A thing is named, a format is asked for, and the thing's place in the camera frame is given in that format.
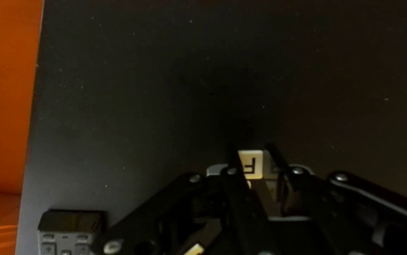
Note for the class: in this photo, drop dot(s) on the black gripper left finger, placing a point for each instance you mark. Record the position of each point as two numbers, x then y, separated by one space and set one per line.
247 214

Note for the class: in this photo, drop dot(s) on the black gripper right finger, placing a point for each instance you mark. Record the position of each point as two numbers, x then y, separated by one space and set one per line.
305 214

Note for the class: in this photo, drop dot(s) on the small white letter tile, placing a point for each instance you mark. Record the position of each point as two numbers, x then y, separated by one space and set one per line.
252 163

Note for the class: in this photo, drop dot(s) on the black side table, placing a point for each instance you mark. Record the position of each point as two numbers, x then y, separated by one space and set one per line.
129 93

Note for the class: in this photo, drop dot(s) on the black remote control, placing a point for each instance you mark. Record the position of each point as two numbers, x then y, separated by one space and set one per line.
68 231

